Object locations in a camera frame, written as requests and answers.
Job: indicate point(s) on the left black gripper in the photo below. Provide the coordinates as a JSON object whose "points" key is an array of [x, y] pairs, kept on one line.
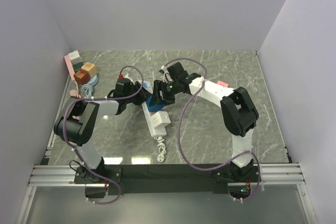
{"points": [[143, 93]]}

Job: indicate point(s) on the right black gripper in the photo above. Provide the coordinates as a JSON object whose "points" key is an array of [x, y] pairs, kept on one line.
{"points": [[156, 98]]}

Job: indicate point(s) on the blue cube plug adapter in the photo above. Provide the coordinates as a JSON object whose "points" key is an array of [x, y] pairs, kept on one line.
{"points": [[154, 108]]}

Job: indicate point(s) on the white power strip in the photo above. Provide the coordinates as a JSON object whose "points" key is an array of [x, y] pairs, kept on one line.
{"points": [[157, 134]]}

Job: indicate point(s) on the pink cube plug adapter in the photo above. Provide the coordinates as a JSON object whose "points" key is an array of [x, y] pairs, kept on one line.
{"points": [[223, 84]]}

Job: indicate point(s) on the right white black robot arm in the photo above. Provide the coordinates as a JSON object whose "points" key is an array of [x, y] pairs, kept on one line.
{"points": [[239, 113]]}

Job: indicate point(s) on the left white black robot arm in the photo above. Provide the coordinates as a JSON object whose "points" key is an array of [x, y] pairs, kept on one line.
{"points": [[79, 118]]}

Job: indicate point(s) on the white cube plug adapter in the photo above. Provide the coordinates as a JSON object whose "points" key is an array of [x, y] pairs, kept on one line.
{"points": [[160, 119]]}

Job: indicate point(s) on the light blue round adapter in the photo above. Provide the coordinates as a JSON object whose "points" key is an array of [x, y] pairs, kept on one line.
{"points": [[93, 81]]}

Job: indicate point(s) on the tan wooden cube adapter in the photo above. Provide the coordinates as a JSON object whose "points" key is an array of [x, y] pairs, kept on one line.
{"points": [[90, 68]]}

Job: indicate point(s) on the brown wooden cube adapter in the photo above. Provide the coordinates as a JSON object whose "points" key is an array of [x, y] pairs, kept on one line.
{"points": [[81, 77]]}

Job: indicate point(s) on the dark green cube adapter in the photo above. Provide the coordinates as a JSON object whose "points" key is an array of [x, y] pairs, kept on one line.
{"points": [[77, 66]]}

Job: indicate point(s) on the white cube adapter on pink strip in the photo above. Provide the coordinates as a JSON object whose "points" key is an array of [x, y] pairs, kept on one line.
{"points": [[75, 57]]}

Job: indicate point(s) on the pink power strip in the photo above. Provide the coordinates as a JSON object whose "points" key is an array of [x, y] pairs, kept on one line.
{"points": [[69, 67]]}

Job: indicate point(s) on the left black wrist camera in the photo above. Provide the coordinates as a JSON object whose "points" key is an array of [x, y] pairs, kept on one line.
{"points": [[123, 88]]}

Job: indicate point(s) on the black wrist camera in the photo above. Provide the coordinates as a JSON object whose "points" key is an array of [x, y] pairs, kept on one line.
{"points": [[123, 88], [177, 72]]}

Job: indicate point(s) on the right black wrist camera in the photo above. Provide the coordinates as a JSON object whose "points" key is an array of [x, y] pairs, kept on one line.
{"points": [[177, 72]]}

